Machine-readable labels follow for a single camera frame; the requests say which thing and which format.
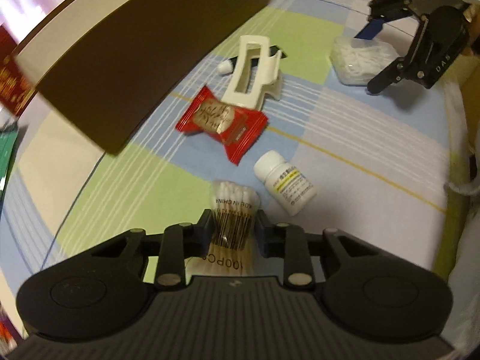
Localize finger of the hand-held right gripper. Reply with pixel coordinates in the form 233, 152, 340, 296
354, 0, 421, 42
367, 55, 412, 94

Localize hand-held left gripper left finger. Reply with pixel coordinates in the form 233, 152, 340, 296
90, 208, 214, 289

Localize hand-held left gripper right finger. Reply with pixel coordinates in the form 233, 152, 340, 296
255, 210, 379, 289

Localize clear cotton swab container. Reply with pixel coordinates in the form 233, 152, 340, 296
330, 35, 400, 86

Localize cotton swab pack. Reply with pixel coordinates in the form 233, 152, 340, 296
187, 180, 261, 278

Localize red snack packet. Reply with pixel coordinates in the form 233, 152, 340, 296
176, 85, 269, 166

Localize dark green lip gel tube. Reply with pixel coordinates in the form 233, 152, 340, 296
217, 44, 290, 76

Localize brown storage box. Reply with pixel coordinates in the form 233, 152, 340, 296
13, 0, 271, 155

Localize white pill bottle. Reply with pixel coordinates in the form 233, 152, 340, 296
253, 150, 317, 217

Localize plaid tablecloth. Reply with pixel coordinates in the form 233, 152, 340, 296
0, 0, 473, 308

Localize white hair claw clip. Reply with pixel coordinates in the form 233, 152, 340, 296
220, 35, 284, 111

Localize green foil packet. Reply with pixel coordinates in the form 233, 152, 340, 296
0, 127, 19, 192

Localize red gift box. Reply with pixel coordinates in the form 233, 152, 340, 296
0, 26, 36, 117

